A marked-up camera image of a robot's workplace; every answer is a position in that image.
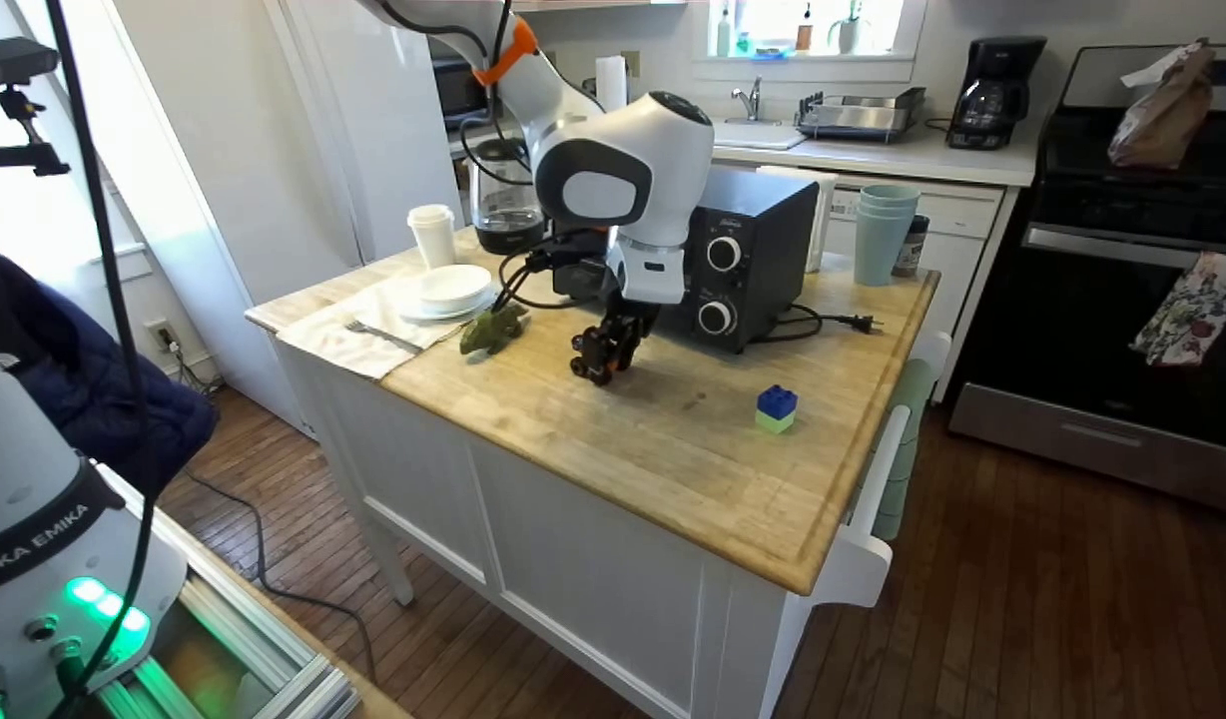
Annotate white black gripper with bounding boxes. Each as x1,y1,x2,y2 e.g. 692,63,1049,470
545,223,687,380

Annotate small toy monster truck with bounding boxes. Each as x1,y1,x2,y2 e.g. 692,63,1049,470
570,327,616,386

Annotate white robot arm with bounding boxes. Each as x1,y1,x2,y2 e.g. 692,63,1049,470
361,0,716,383

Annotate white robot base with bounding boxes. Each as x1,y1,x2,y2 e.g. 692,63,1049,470
0,367,188,719

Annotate green plush toy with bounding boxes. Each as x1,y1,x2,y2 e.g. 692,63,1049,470
458,302,526,360

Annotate blue green toy block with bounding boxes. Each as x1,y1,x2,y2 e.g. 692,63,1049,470
754,383,797,435

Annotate black toaster oven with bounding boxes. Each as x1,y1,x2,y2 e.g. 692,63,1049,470
650,163,817,350

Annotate white kitchen island cart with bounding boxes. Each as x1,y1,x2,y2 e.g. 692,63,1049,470
252,251,936,719

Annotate white stacked plates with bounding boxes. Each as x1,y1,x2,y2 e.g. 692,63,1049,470
387,262,497,324

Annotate glass electric kettle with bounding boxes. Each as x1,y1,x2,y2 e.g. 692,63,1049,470
463,137,547,255

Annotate white paper cup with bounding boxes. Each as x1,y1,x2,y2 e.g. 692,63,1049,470
406,202,455,267

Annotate paper towel roll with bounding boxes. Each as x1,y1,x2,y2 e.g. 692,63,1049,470
596,55,627,111

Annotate kitchen sink faucet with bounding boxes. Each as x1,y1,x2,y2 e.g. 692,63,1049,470
730,77,764,125

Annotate white cloth mat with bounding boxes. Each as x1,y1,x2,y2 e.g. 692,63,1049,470
280,262,497,380

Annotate metal fork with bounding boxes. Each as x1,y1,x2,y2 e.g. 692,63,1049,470
344,320,433,355

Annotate stacked teal plastic cups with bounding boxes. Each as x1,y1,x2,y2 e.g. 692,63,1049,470
853,182,917,288

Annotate silver flat grill appliance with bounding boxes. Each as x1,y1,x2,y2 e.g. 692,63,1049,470
796,87,927,143

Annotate black stove oven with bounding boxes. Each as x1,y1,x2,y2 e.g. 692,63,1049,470
952,42,1226,511

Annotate black coffee maker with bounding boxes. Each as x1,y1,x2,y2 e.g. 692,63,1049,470
948,37,1046,153

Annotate floral dish towel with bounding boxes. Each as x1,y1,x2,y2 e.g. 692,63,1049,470
1130,251,1226,367

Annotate dark blue jacket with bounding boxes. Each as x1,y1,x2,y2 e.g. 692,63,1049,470
0,255,214,495

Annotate black toaster power cord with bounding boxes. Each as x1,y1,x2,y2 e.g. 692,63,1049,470
750,299,881,348

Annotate black floor cable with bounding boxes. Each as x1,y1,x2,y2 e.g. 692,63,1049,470
185,470,385,685

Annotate aluminium frame rail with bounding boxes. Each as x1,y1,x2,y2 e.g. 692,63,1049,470
99,511,365,719

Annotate black hanging cable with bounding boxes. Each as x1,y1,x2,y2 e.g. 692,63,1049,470
43,0,164,693

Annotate black camera on stand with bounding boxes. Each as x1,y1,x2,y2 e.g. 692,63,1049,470
0,37,69,174

